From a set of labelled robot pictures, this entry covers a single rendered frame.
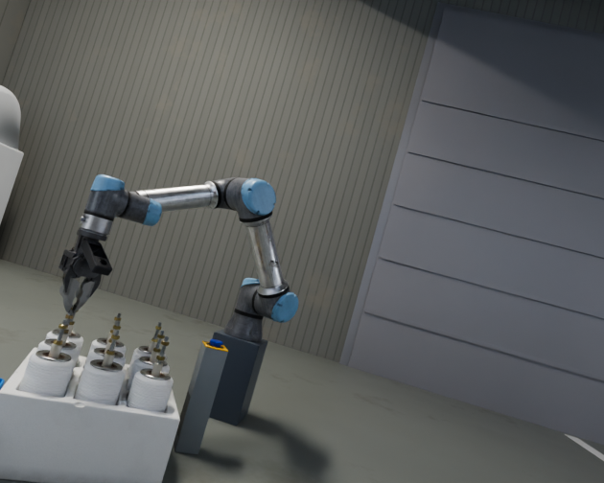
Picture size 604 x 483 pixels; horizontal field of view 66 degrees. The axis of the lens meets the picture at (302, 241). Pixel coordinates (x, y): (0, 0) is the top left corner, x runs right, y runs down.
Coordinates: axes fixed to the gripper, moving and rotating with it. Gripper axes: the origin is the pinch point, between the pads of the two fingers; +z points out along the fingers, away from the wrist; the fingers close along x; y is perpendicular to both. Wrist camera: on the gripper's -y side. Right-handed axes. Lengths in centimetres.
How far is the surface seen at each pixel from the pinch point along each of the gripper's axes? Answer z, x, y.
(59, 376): 12.7, 5.3, -14.3
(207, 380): 13.0, -37.4, -16.3
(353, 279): -34, -262, 87
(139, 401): 15.2, -10.6, -23.9
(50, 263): 25, -123, 307
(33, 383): 15.2, 9.6, -12.4
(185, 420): 25.2, -34.9, -14.8
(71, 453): 27.7, 0.9, -21.3
